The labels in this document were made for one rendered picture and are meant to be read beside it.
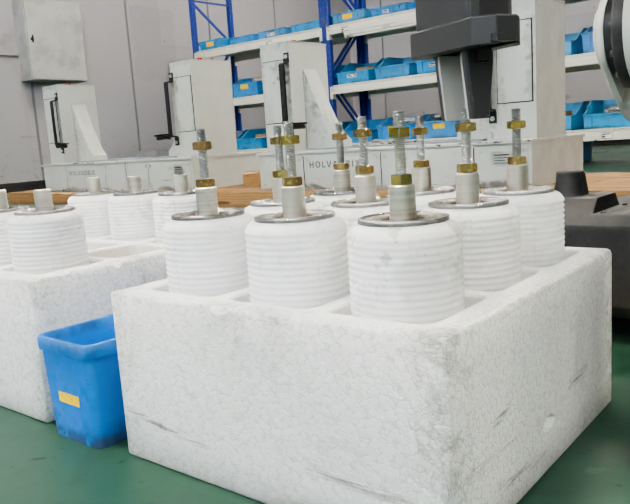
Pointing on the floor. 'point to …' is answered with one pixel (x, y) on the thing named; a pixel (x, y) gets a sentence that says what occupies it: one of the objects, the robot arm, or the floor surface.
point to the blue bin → (85, 382)
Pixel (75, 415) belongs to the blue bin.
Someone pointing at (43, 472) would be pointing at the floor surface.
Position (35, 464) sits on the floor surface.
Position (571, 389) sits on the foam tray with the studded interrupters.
